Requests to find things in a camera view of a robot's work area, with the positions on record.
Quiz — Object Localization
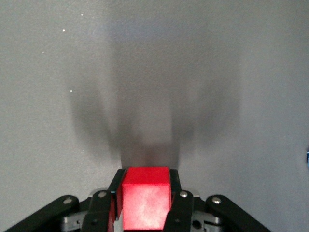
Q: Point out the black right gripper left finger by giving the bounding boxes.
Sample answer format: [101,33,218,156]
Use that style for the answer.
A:
[4,168,126,232]

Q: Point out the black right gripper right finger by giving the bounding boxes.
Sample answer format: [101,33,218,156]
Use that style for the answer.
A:
[164,169,271,232]

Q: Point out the red cube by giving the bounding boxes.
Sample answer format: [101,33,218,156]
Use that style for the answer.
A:
[121,166,172,230]

